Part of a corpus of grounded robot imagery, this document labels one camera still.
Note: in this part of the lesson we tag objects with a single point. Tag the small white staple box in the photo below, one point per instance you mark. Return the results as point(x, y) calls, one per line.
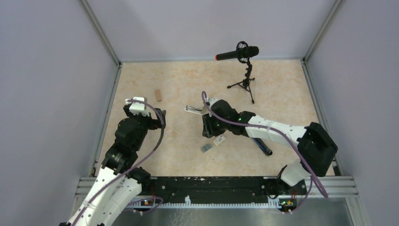
point(219, 139)

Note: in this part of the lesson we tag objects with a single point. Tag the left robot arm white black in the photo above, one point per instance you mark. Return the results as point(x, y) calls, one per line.
point(120, 179)

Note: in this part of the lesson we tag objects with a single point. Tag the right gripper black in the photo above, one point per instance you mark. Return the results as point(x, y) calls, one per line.
point(209, 131)

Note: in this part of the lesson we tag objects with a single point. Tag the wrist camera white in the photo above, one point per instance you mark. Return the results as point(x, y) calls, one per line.
point(135, 106)
point(211, 101)

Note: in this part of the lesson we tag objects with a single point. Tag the small brown staple box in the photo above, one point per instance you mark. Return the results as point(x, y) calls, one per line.
point(158, 95)

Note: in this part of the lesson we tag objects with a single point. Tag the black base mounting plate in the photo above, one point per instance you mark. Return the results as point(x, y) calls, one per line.
point(221, 190)

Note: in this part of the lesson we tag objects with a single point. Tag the grey staple strip block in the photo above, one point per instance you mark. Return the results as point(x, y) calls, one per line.
point(206, 147)

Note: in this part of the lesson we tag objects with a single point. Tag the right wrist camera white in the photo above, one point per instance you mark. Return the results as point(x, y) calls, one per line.
point(211, 101)

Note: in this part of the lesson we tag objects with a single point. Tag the blue stapler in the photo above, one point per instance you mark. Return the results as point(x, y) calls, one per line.
point(263, 146)

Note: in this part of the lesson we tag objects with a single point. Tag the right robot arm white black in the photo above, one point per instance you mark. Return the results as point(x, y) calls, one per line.
point(313, 145)

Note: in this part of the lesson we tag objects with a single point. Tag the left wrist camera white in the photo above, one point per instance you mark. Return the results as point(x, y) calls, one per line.
point(135, 106)

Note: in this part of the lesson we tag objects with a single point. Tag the black microphone orange tip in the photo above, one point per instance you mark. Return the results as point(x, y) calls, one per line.
point(240, 53)

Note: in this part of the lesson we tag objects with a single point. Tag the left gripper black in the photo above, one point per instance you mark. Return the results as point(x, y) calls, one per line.
point(154, 123)

